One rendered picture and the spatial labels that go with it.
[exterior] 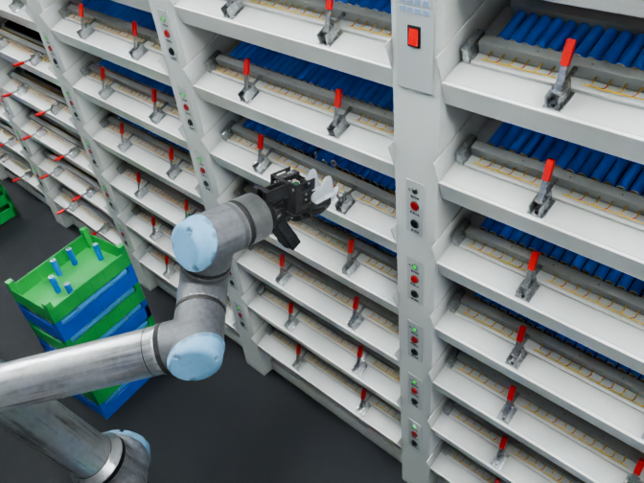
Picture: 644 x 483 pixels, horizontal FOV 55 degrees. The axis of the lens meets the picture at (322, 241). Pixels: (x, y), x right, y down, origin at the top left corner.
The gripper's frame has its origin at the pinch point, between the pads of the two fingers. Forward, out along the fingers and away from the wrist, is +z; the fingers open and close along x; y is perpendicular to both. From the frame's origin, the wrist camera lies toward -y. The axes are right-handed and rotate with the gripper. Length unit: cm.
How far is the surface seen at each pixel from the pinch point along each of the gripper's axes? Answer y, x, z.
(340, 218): -8.0, -0.3, 3.5
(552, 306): -5.9, -48.5, 4.9
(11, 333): -107, 140, -28
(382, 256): -19.2, -6.0, 12.7
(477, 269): -5.8, -33.3, 5.1
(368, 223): -6.3, -7.6, 4.0
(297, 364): -78, 26, 18
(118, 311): -68, 77, -13
